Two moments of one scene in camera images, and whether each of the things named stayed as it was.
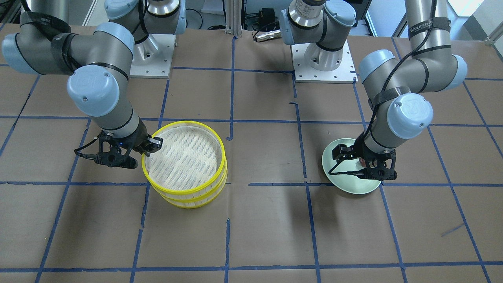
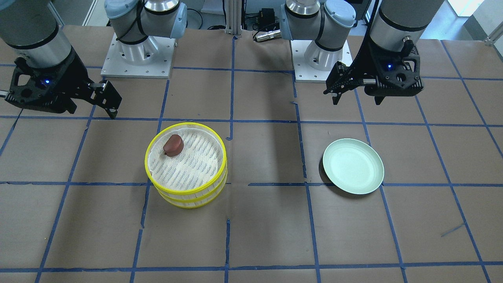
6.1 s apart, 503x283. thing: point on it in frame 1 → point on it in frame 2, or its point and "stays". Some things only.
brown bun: (362, 162) → (173, 146)
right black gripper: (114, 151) → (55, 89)
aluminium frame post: (234, 17) stays
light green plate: (351, 184) stays
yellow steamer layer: (191, 160) stays
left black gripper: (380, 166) → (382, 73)
